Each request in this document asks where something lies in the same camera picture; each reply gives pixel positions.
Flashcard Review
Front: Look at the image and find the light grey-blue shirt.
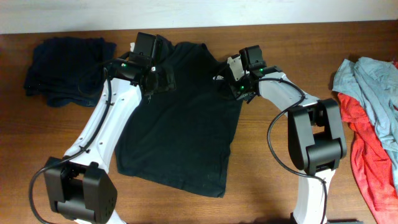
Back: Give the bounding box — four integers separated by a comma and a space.
333, 57, 397, 187

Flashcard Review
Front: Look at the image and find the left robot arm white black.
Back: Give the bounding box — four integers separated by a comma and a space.
39, 32, 176, 223

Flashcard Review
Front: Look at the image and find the folded navy blue garment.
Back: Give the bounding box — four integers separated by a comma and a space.
24, 37, 116, 108

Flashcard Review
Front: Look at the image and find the black Nike t-shirt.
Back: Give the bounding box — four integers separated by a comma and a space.
115, 39, 242, 197

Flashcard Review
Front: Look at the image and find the red mesh shirt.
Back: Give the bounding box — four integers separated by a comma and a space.
337, 92, 397, 223

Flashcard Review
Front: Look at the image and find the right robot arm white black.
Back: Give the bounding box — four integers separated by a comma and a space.
226, 45, 347, 224

